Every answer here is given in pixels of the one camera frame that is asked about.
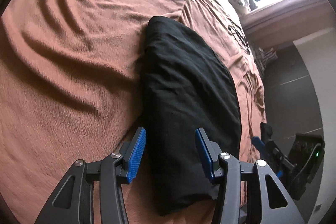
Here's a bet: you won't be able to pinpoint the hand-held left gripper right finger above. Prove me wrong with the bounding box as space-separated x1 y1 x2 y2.
195 128 306 224

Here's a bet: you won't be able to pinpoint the brown blanket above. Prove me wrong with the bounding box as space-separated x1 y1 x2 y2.
0 0 267 224

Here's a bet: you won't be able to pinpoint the black pants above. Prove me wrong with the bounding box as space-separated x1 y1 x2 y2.
140 15 242 216

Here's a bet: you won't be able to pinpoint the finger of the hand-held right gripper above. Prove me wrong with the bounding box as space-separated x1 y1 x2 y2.
260 122 274 147
251 136 266 154

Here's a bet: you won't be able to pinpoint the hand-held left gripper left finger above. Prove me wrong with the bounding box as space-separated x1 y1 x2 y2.
34 127 147 224

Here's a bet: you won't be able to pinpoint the black cables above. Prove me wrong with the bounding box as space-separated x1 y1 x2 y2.
227 18 251 55

